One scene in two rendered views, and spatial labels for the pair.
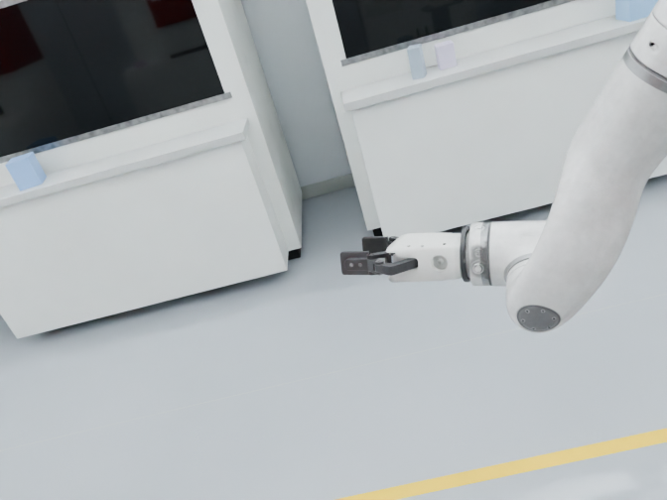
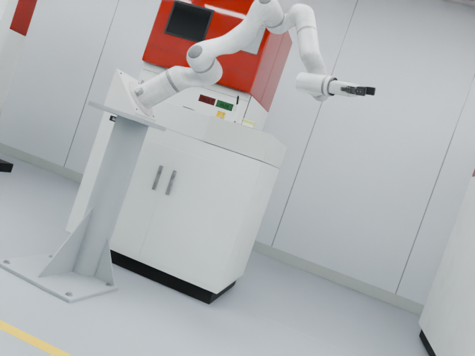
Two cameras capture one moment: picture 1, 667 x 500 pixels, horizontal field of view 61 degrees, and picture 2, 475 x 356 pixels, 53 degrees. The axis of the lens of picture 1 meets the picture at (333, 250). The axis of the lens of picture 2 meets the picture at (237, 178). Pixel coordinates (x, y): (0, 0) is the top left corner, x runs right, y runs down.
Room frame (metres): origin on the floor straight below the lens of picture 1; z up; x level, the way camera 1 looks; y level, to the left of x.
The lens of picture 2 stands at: (2.63, -0.16, 0.79)
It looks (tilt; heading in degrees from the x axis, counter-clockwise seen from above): 2 degrees down; 188
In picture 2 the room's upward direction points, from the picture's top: 19 degrees clockwise
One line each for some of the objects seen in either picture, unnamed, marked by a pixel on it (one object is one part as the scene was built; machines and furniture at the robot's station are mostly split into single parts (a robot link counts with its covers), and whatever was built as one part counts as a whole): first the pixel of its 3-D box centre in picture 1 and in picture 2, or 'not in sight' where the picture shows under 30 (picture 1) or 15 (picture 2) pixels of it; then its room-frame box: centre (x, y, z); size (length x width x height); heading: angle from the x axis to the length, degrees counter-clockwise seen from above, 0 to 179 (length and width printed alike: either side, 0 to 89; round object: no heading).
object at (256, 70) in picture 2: not in sight; (222, 50); (-0.85, -1.04, 1.52); 0.81 x 0.75 x 0.60; 84
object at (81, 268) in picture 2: not in sight; (95, 194); (0.50, -1.06, 0.41); 0.51 x 0.44 x 0.82; 169
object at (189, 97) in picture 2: not in sight; (186, 106); (-0.53, -1.07, 1.02); 0.81 x 0.03 x 0.40; 84
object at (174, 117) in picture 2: not in sight; (164, 114); (0.06, -1.01, 0.89); 0.55 x 0.09 x 0.14; 84
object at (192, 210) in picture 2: not in sight; (176, 203); (-0.18, -0.84, 0.41); 0.96 x 0.64 x 0.82; 84
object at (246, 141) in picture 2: not in sight; (249, 144); (-0.16, -0.53, 0.89); 0.62 x 0.35 x 0.14; 174
